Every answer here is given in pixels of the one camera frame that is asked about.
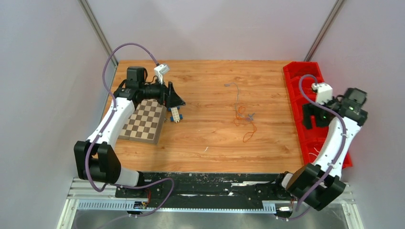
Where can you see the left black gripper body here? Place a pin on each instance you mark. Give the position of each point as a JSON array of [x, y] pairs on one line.
[[155, 92]]

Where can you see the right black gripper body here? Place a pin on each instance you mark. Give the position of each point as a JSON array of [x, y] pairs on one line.
[[322, 116]]

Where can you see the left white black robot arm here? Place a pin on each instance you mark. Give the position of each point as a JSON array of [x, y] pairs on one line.
[[95, 157]]

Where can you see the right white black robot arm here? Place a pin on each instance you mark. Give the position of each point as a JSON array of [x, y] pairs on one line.
[[319, 183]]

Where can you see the white blue toy car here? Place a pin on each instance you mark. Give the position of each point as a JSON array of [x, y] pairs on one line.
[[175, 115]]

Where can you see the red plastic bin row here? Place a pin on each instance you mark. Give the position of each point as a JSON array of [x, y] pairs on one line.
[[311, 140]]

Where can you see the folding wooden chessboard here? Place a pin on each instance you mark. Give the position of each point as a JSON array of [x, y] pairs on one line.
[[145, 124]]

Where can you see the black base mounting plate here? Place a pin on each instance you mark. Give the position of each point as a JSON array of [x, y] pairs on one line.
[[208, 190]]

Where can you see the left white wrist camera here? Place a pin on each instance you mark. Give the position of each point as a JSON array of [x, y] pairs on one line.
[[160, 70]]

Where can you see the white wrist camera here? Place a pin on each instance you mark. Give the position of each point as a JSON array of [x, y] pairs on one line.
[[160, 70], [323, 91]]

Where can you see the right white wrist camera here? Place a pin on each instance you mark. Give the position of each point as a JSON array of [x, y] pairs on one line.
[[323, 91]]

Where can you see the right corner aluminium post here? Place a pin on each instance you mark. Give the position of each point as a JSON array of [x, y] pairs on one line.
[[333, 14]]

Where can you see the corner aluminium post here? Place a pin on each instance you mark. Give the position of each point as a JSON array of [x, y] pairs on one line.
[[95, 25], [333, 14]]

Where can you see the left corner aluminium post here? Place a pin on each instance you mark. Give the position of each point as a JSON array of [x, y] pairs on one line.
[[95, 25]]

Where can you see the aluminium frame rail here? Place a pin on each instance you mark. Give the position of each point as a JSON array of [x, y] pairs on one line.
[[82, 196]]

